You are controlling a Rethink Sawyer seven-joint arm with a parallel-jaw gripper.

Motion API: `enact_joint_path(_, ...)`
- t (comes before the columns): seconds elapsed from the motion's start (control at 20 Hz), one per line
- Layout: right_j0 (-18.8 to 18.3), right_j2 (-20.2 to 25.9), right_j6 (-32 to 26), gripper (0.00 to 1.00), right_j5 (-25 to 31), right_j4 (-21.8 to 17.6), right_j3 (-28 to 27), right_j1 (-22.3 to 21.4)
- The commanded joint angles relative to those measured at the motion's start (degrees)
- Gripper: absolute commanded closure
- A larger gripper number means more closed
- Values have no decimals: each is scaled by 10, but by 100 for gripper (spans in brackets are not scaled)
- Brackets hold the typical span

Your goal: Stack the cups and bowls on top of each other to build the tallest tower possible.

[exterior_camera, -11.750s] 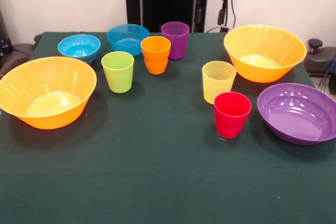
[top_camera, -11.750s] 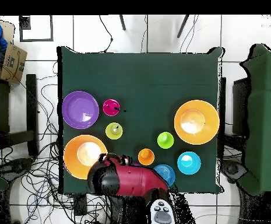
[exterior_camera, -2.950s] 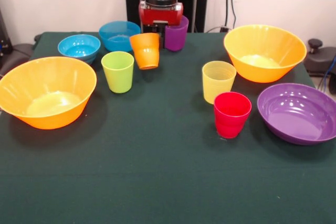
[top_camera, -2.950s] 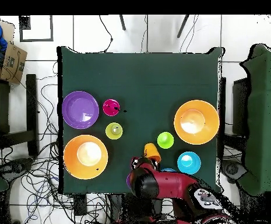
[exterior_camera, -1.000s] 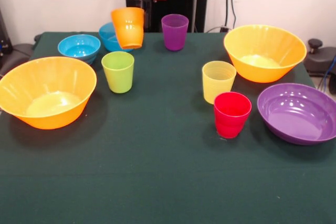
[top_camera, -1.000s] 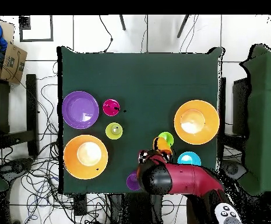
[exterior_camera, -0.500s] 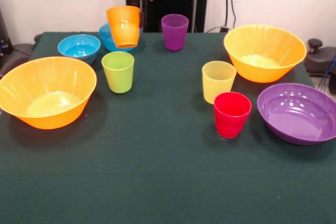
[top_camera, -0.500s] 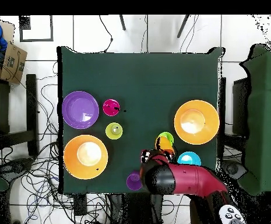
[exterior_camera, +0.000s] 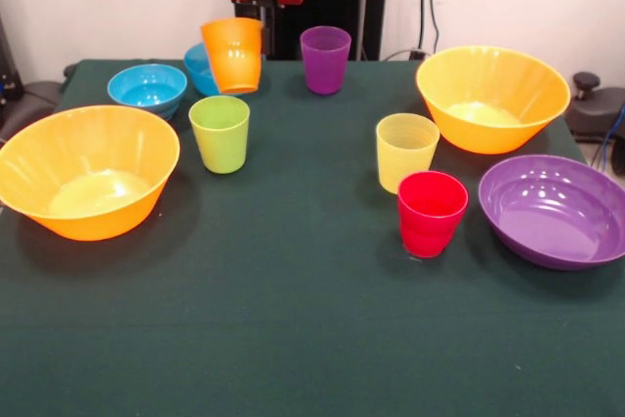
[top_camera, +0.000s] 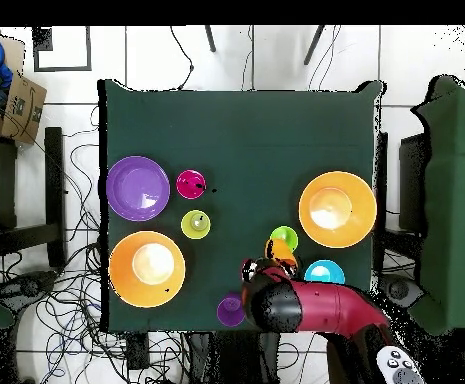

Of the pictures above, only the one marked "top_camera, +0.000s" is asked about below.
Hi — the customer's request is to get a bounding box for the black tripod leg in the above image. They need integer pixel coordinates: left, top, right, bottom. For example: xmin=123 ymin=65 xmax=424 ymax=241
xmin=303 ymin=25 xmax=326 ymax=66
xmin=204 ymin=25 xmax=217 ymax=53

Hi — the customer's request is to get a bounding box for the black monitor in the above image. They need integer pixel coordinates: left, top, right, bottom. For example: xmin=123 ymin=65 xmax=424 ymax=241
xmin=398 ymin=132 xmax=431 ymax=234

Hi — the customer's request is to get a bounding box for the purple cup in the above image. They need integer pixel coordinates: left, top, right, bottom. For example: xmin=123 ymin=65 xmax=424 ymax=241
xmin=216 ymin=291 xmax=247 ymax=328

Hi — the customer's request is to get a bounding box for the red cup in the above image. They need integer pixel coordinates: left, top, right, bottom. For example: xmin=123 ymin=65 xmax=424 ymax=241
xmin=175 ymin=168 xmax=208 ymax=200

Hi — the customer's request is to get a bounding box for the black square frame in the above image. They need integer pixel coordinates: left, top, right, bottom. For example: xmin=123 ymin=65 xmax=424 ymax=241
xmin=31 ymin=25 xmax=93 ymax=73

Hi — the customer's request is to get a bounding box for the tangle of floor cables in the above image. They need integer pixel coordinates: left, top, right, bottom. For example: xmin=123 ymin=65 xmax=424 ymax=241
xmin=0 ymin=105 xmax=189 ymax=384

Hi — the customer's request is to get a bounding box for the green cup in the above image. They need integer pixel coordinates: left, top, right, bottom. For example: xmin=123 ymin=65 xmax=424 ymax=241
xmin=269 ymin=225 xmax=300 ymax=252

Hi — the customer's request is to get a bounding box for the orange cup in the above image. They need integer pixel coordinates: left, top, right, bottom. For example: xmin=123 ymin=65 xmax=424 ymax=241
xmin=264 ymin=238 xmax=299 ymax=269

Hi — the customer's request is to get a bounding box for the black floor cable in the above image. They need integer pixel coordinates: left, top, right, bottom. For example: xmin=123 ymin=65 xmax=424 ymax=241
xmin=170 ymin=25 xmax=195 ymax=91

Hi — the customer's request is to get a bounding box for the dark green tablecloth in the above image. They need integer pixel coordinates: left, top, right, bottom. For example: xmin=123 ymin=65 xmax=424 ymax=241
xmin=97 ymin=78 xmax=387 ymax=335

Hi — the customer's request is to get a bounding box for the large orange bowl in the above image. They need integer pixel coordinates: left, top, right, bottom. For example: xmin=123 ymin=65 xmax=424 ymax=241
xmin=298 ymin=170 xmax=378 ymax=250
xmin=108 ymin=230 xmax=187 ymax=309

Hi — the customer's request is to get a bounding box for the black power brick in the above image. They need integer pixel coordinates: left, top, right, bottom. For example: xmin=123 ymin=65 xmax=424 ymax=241
xmin=125 ymin=331 xmax=150 ymax=371

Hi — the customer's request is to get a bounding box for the black bench stand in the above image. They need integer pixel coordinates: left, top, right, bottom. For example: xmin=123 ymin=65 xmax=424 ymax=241
xmin=0 ymin=126 xmax=67 ymax=269

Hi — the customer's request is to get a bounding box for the light blue opaque bowl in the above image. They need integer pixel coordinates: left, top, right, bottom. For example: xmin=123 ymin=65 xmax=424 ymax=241
xmin=303 ymin=259 xmax=346 ymax=286

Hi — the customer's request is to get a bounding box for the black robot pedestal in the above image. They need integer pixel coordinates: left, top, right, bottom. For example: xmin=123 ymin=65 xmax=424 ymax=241
xmin=185 ymin=331 xmax=282 ymax=384

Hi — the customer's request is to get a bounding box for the purple bowl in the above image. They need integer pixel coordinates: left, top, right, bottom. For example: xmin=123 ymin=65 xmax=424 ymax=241
xmin=105 ymin=155 xmax=172 ymax=222

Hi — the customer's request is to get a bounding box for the yellow cup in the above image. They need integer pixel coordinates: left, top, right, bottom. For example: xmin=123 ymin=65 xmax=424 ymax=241
xmin=180 ymin=209 xmax=212 ymax=241

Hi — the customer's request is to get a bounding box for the cardboard box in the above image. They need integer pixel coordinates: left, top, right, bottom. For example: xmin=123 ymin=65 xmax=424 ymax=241
xmin=0 ymin=73 xmax=48 ymax=146

